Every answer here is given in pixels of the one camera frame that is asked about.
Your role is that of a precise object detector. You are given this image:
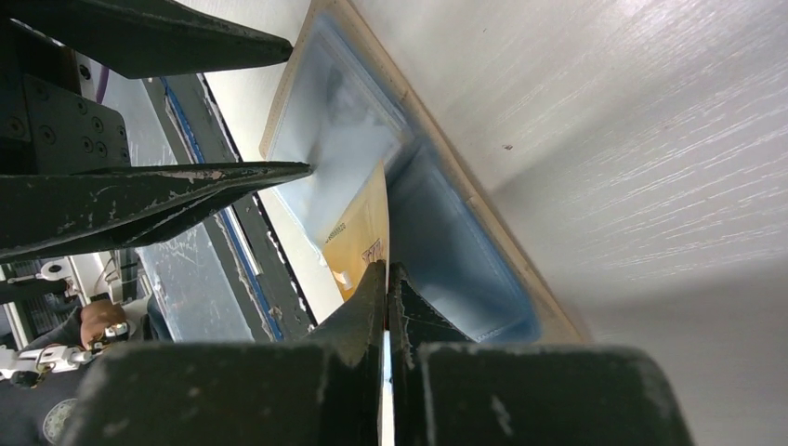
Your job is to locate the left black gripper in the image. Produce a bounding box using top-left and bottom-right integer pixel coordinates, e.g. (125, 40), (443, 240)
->
(1, 1), (312, 263)

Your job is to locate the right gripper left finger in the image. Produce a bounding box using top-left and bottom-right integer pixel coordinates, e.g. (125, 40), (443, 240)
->
(59, 261), (387, 445)

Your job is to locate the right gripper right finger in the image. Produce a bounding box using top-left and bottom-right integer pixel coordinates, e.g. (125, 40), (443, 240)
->
(387, 263), (693, 445)

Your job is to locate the beige card holder wallet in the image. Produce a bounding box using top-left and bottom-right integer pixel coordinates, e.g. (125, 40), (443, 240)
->
(259, 1), (584, 343)

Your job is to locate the person in background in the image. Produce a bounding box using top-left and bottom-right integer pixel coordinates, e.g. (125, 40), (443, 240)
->
(0, 298), (155, 446)

